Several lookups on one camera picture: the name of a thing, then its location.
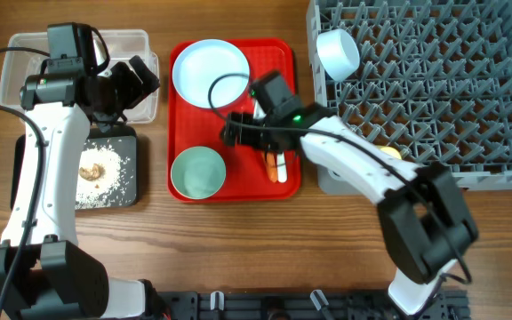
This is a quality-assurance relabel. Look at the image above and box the white plastic spoon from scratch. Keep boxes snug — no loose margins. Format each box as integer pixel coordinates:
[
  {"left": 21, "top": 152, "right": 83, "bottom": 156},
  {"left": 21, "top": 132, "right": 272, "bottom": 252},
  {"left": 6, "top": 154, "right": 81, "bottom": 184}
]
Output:
[{"left": 276, "top": 153, "right": 287, "bottom": 183}]

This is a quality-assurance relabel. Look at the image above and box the light blue plate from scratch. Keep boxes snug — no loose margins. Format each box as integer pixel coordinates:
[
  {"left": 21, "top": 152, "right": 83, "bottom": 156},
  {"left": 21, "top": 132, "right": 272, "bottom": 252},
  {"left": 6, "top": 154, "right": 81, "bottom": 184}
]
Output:
[{"left": 172, "top": 39, "right": 250, "bottom": 108}]

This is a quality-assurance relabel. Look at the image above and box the clear plastic waste bin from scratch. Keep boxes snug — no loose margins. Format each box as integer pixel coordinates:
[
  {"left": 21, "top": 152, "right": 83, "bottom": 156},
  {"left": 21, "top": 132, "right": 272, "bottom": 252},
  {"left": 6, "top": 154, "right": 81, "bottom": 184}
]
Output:
[{"left": 0, "top": 29, "right": 159, "bottom": 124}]

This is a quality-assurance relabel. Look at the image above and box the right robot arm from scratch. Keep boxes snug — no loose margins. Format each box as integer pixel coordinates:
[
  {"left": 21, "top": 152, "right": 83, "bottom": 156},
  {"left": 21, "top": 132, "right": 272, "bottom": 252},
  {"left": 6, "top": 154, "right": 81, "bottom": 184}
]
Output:
[{"left": 220, "top": 71, "right": 478, "bottom": 316}]

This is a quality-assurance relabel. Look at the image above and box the green bowl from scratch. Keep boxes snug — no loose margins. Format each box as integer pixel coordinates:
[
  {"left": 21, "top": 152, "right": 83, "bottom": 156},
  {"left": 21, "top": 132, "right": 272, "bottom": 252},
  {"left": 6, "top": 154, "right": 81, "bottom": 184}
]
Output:
[{"left": 170, "top": 146, "right": 227, "bottom": 200}]

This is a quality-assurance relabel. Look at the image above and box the light blue bowl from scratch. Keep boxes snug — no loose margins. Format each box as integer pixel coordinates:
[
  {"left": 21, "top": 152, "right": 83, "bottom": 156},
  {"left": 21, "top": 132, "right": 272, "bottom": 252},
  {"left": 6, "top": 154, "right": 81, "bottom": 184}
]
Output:
[{"left": 316, "top": 28, "right": 361, "bottom": 82}]

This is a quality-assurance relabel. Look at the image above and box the orange carrot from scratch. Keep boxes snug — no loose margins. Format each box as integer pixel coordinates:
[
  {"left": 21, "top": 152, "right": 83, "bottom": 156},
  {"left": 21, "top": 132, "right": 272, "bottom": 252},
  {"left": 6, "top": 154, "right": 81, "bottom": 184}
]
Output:
[{"left": 262, "top": 152, "right": 278, "bottom": 183}]

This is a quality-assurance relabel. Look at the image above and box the brown food scrap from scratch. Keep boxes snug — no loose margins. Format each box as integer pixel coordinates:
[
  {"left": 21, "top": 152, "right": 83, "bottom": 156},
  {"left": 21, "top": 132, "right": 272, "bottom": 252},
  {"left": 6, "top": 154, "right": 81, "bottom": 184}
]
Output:
[{"left": 78, "top": 164, "right": 104, "bottom": 181}]

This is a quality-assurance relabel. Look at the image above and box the grey dishwasher rack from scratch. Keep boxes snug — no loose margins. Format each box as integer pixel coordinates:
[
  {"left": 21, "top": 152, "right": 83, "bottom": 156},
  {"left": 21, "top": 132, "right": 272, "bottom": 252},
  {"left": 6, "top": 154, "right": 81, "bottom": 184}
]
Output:
[{"left": 306, "top": 1, "right": 512, "bottom": 191}]

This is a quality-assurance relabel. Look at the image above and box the white rice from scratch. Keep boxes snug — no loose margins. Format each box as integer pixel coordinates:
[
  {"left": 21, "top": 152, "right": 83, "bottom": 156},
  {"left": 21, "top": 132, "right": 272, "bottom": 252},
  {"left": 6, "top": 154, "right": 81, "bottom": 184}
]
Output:
[{"left": 75, "top": 145, "right": 137, "bottom": 210}]

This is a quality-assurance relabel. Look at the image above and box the yellow plastic cup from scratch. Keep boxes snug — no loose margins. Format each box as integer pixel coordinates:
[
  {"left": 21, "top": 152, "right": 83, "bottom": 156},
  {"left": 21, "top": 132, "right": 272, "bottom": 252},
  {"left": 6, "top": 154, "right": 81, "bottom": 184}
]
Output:
[{"left": 379, "top": 146, "right": 402, "bottom": 159}]

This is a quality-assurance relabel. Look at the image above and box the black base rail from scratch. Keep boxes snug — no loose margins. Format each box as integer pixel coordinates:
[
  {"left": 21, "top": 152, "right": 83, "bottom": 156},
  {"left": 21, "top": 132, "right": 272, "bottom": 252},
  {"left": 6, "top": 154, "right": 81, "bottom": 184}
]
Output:
[{"left": 157, "top": 288, "right": 470, "bottom": 320}]

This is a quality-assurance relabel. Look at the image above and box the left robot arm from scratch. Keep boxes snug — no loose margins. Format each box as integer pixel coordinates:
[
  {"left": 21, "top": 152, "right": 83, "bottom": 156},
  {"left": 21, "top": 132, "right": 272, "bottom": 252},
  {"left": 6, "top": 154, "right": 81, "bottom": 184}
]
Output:
[{"left": 0, "top": 22, "right": 171, "bottom": 319}]

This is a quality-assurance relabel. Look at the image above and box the black waste tray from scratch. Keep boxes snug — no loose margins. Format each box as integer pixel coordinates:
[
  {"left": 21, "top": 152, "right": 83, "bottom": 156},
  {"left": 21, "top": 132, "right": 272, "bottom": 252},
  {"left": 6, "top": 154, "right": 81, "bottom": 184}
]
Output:
[{"left": 10, "top": 125, "right": 140, "bottom": 211}]

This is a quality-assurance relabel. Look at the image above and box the red serving tray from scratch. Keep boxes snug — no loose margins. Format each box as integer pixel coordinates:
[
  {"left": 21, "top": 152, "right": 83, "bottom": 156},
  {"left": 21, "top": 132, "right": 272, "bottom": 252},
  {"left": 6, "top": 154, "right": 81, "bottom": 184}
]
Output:
[{"left": 167, "top": 38, "right": 301, "bottom": 203}]

